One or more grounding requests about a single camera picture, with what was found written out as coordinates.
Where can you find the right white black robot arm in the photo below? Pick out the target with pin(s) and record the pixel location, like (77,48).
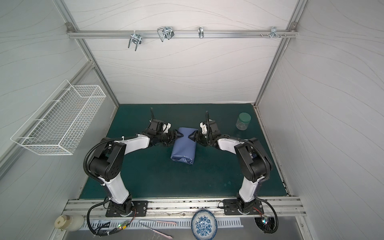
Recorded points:
(252,158)

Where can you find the green lid clear jar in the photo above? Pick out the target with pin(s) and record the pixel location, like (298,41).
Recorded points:
(243,121)

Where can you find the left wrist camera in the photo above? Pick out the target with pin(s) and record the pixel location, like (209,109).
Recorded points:
(166,127)

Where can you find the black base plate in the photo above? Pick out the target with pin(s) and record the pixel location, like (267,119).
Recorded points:
(231,207)
(138,208)

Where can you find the light blue wrapping paper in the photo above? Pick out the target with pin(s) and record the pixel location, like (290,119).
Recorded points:
(184,148)

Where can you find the black round fan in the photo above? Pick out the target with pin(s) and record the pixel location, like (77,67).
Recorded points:
(267,225)

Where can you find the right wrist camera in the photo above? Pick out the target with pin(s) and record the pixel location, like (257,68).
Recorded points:
(203,127)

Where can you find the blue white patterned plate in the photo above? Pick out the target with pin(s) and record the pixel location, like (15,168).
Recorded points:
(204,225)

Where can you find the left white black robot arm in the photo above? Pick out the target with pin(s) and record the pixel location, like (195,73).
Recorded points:
(104,161)

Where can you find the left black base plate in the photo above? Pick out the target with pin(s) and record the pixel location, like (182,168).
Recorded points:
(138,208)

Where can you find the green table mat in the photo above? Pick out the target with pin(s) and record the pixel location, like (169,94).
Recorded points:
(150,173)

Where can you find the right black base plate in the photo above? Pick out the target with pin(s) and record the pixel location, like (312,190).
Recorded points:
(231,207)

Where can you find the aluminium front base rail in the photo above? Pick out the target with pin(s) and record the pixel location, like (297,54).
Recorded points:
(186,207)

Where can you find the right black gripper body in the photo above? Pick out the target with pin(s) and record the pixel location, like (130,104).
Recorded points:
(199,137)

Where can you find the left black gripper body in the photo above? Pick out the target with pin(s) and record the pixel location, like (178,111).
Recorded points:
(165,138)

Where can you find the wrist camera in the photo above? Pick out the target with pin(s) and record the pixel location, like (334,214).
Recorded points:
(166,127)
(203,127)

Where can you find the white wire basket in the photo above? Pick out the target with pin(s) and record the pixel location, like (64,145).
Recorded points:
(58,125)

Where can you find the left metal hook clamp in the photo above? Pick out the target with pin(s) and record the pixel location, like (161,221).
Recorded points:
(135,40)

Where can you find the aluminium top cross rail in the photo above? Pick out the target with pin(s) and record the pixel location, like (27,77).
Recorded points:
(179,34)

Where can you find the small metal ring clamp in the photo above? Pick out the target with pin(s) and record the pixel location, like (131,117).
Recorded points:
(201,32)

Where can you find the right metal bracket clamp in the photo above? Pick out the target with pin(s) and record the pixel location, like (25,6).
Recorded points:
(273,34)

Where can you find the white round container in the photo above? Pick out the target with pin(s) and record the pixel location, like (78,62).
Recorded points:
(69,223)

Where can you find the metal hook clamp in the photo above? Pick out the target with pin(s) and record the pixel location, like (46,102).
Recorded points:
(135,40)
(165,33)

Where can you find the middle metal hook clamp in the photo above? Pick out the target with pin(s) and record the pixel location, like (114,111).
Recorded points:
(165,33)

